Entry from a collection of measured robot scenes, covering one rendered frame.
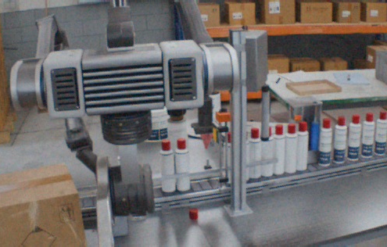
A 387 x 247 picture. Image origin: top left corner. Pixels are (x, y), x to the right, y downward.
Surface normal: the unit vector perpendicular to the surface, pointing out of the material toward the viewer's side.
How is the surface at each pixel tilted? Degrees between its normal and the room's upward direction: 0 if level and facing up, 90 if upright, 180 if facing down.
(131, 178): 90
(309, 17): 91
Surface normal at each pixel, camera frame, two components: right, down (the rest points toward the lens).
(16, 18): 0.14, 0.32
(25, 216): 0.39, 0.29
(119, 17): 0.07, -0.44
